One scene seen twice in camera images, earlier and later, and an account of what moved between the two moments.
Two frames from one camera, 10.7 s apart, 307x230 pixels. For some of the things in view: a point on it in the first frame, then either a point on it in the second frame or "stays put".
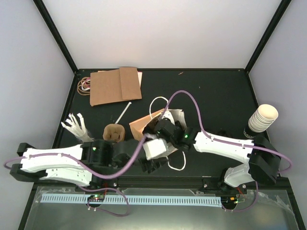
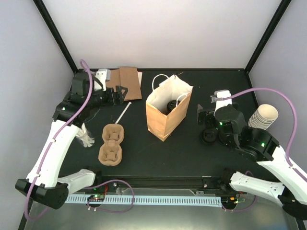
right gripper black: [178, 122] → [200, 115]
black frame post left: [43, 10] stays put
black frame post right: [268, 32] stays put
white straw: [123, 112] stays put
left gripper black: [151, 166] → [112, 100]
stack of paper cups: [264, 116] stays put
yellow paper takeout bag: [137, 127] → [167, 106]
